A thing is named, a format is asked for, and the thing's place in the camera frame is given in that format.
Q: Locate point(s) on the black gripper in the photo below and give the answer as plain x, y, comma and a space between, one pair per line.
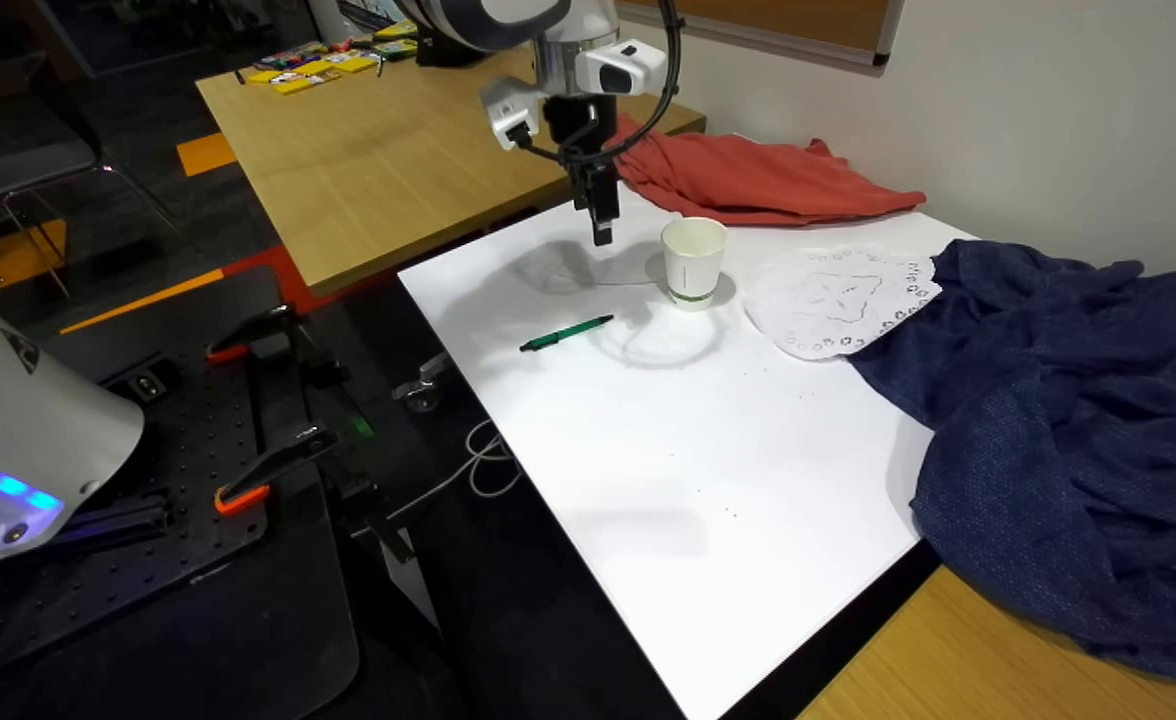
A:
579, 124

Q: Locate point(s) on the green pen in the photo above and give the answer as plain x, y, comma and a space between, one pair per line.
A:
567, 333

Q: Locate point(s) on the white cup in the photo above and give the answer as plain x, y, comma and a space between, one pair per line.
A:
695, 265

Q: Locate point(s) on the red cloth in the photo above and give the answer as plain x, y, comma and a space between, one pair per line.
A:
763, 183

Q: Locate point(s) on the large wooden table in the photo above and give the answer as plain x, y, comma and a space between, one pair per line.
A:
390, 162

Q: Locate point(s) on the white lace paper doily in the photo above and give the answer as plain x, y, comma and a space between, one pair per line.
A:
832, 305

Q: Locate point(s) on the yellow marker boxes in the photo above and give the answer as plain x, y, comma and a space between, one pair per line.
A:
308, 68

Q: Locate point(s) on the black power strip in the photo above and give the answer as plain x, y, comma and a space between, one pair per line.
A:
147, 385

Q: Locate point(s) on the dark blue cloth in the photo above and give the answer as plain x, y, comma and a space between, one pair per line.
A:
1082, 443

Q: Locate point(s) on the grey chair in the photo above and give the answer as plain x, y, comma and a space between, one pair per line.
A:
23, 167

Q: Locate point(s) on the small wooden table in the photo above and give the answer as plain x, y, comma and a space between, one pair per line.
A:
990, 666

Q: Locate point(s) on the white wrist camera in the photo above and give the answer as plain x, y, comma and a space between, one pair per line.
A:
630, 67

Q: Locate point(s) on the grey metal table bracket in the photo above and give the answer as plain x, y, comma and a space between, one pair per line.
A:
427, 385

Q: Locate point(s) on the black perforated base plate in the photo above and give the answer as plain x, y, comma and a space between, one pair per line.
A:
110, 585

